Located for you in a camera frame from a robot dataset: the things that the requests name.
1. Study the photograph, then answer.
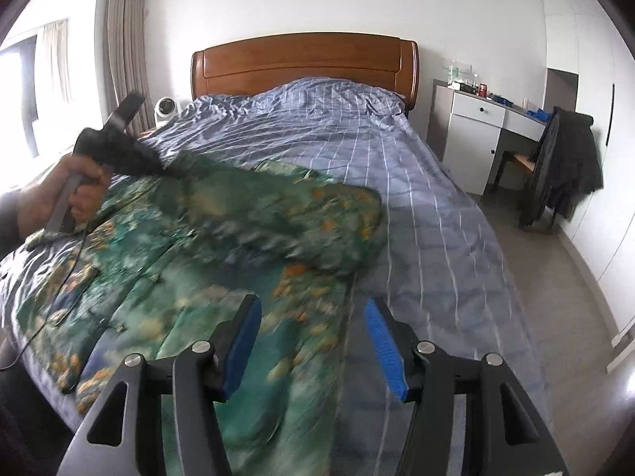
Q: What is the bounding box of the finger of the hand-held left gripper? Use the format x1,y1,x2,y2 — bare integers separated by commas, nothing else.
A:
149,151,200,182

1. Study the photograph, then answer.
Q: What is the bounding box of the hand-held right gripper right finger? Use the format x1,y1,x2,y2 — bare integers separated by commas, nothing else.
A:
362,296,571,476

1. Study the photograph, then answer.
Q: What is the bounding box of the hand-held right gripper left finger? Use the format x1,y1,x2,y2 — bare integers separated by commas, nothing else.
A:
57,294,263,476

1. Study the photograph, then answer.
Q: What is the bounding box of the green floral garment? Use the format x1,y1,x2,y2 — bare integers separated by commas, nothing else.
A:
22,151,385,476

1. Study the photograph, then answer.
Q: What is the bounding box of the person's left forearm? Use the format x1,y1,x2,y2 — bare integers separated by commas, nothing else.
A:
0,192,31,261

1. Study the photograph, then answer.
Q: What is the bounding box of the person's left hand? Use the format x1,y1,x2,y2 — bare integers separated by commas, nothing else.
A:
17,153,112,233

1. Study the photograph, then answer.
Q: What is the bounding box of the white round fan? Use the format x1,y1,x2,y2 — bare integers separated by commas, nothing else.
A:
153,98,180,128

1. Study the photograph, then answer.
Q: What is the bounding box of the beige curtain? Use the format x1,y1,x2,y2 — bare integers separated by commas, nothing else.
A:
104,0,156,132

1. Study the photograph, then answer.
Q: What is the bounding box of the sheer white curtain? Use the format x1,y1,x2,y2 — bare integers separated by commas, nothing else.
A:
42,19,75,106

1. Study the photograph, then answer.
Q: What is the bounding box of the window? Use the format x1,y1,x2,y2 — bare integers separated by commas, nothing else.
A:
0,35,41,160

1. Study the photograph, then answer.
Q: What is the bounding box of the wooden headboard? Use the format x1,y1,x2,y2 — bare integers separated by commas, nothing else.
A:
191,32,420,112

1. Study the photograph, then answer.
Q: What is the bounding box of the blue checked duvet bed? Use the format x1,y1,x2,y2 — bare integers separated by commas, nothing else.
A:
0,77,556,476

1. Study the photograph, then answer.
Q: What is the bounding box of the white bedside cabinet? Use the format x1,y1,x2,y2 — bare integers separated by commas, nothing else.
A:
429,78,551,196

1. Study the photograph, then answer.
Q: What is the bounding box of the wooden chair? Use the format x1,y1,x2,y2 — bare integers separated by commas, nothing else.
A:
491,150,543,190

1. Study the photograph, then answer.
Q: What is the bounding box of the person's dark clothing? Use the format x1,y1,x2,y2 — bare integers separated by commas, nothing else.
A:
0,364,65,476

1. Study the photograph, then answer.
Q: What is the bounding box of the black jacket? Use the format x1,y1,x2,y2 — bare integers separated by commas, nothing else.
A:
518,106,604,231

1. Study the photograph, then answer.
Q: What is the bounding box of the white wardrobe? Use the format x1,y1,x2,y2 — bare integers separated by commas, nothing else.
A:
541,0,635,343

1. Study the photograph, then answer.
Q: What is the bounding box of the black cable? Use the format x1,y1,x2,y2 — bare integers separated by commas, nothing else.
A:
0,223,92,372

